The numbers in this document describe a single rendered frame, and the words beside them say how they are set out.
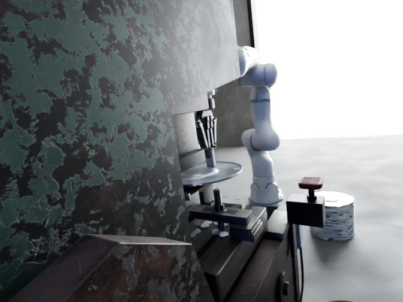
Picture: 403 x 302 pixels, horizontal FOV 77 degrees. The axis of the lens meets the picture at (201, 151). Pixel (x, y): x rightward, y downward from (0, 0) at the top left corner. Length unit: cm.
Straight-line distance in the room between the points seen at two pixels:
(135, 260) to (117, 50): 24
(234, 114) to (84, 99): 532
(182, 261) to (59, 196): 15
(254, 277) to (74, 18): 57
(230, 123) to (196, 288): 534
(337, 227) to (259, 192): 74
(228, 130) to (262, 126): 441
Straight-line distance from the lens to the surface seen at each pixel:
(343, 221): 195
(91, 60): 32
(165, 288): 31
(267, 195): 138
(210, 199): 80
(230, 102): 558
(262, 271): 65
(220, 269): 51
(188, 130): 65
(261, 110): 130
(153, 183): 37
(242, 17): 562
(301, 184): 74
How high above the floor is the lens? 101
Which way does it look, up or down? 11 degrees down
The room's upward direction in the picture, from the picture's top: 8 degrees counter-clockwise
